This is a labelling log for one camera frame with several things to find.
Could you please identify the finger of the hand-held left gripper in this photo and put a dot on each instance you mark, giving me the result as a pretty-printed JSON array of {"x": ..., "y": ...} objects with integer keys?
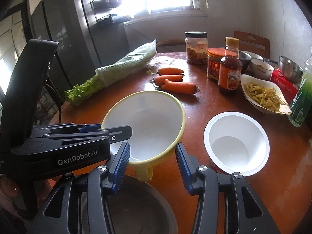
[
  {"x": 119, "y": 132},
  {"x": 90, "y": 127}
]

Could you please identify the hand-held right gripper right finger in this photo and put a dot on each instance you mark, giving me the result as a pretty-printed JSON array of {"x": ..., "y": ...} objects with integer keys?
[{"x": 184, "y": 168}]

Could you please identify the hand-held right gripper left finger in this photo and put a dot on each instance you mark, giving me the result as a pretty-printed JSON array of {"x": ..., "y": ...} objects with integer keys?
[{"x": 119, "y": 168}]

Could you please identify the grey metal bowl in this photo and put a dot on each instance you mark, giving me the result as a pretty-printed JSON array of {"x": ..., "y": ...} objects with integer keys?
[{"x": 141, "y": 212}]

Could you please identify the white bowl red outside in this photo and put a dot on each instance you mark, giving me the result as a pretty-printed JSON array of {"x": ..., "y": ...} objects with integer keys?
[{"x": 234, "y": 136}]

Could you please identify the person's left hand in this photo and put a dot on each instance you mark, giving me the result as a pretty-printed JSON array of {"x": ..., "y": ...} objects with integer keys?
[{"x": 7, "y": 195}]

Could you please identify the glass sliding door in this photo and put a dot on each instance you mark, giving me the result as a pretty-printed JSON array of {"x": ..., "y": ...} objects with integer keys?
[{"x": 12, "y": 41}]

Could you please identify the bagged celery bunch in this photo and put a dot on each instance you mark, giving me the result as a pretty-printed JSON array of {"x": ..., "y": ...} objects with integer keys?
[{"x": 121, "y": 65}]

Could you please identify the grey refrigerator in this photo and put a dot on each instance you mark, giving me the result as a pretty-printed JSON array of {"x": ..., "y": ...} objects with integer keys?
[{"x": 73, "y": 29}]

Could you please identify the long carrot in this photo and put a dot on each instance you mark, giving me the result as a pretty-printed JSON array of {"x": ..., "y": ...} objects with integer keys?
[{"x": 180, "y": 87}]

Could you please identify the brown sauce bottle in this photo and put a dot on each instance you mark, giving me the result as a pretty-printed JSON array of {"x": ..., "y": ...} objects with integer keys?
[{"x": 229, "y": 78}]

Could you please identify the wooden chair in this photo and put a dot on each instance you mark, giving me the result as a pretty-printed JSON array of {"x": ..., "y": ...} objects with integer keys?
[
  {"x": 170, "y": 43},
  {"x": 253, "y": 41}
]

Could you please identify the red-lidded sauce jar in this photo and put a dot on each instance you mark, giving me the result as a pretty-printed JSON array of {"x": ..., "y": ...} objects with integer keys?
[{"x": 214, "y": 65}]

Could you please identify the white dish of pickles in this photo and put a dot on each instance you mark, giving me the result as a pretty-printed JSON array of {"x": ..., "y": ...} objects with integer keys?
[{"x": 263, "y": 95}]

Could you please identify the black-lidded clear jar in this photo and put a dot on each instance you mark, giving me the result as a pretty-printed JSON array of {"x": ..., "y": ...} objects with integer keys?
[{"x": 196, "y": 48}]

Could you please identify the small steel bowl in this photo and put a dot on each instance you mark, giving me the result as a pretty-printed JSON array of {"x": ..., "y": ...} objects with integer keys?
[{"x": 245, "y": 59}]

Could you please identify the white bowl with food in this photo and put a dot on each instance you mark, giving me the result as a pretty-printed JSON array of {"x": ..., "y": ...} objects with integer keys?
[{"x": 262, "y": 69}]

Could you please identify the red tissue pack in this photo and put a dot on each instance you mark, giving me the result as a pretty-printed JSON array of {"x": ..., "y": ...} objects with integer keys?
[{"x": 285, "y": 85}]

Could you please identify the green plastic bottle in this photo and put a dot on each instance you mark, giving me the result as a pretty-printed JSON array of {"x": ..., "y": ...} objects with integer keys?
[{"x": 303, "y": 97}]

